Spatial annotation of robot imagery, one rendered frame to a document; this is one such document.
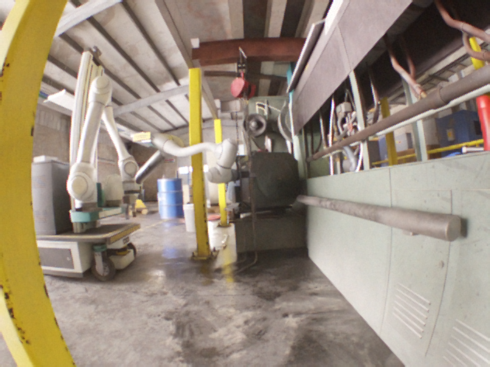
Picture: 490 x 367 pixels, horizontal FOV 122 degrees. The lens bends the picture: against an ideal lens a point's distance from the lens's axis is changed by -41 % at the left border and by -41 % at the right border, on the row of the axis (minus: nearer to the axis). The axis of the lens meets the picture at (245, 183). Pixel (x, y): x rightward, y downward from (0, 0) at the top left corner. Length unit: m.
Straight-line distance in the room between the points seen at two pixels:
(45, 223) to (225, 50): 1.97
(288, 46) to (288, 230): 1.63
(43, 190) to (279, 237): 1.94
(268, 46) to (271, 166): 1.05
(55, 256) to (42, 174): 0.57
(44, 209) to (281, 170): 1.84
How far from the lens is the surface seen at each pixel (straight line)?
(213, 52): 2.10
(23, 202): 0.44
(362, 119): 0.99
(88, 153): 1.41
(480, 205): 0.51
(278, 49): 2.12
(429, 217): 0.49
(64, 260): 1.69
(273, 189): 1.82
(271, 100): 2.97
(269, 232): 2.04
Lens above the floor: 0.56
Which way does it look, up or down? 1 degrees up
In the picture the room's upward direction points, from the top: 4 degrees counter-clockwise
